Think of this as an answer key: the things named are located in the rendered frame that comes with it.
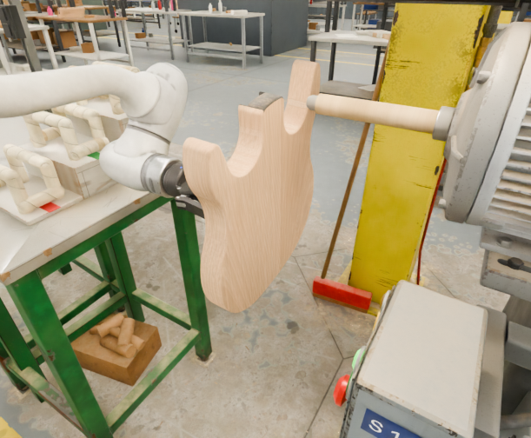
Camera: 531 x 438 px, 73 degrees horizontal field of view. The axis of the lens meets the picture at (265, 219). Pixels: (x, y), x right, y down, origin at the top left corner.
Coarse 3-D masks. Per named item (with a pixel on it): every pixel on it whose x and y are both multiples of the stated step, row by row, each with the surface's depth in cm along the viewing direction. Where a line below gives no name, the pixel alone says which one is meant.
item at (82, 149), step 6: (96, 138) 98; (102, 138) 99; (78, 144) 95; (84, 144) 95; (90, 144) 96; (96, 144) 97; (102, 144) 98; (72, 150) 93; (78, 150) 93; (84, 150) 94; (90, 150) 96; (96, 150) 98; (72, 156) 94; (78, 156) 94
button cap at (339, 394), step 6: (342, 378) 46; (348, 378) 46; (336, 384) 46; (342, 384) 45; (336, 390) 45; (342, 390) 45; (336, 396) 45; (342, 396) 45; (336, 402) 45; (342, 402) 45
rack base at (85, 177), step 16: (32, 144) 104; (48, 144) 104; (64, 160) 95; (80, 160) 95; (96, 160) 96; (64, 176) 96; (80, 176) 93; (96, 176) 97; (80, 192) 95; (96, 192) 99
